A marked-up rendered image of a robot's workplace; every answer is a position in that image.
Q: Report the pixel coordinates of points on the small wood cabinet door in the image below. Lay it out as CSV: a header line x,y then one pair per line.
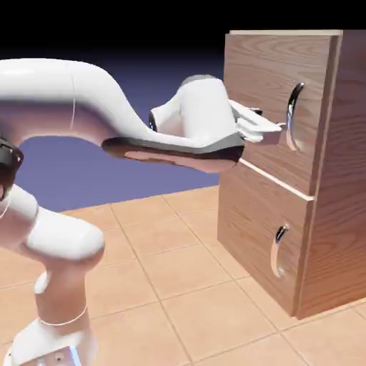
x,y
257,228

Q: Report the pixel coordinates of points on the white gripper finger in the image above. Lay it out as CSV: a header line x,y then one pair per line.
x,y
273,137

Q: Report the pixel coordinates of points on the light wood cabinet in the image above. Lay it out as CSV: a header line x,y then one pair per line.
x,y
328,171

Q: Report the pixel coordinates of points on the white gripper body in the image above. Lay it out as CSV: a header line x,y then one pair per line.
x,y
251,121

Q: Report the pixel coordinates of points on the large wood cabinet door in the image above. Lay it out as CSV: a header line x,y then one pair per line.
x,y
266,85

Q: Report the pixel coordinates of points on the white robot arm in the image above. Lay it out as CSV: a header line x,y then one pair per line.
x,y
94,88

